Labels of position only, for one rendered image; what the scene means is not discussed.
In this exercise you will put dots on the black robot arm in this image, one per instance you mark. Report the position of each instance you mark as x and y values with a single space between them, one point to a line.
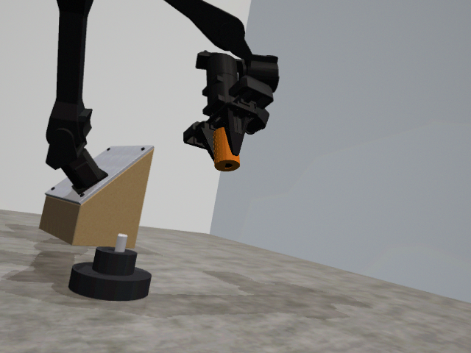
70 123

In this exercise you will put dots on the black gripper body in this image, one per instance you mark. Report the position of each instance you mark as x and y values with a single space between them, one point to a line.
222 89

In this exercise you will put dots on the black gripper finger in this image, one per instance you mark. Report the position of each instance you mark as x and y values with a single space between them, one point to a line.
235 118
206 137

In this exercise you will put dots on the orange knob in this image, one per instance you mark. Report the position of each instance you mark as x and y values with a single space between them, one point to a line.
223 158

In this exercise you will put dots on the black round pedestal with silver shaft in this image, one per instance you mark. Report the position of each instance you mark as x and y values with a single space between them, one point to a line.
112 276

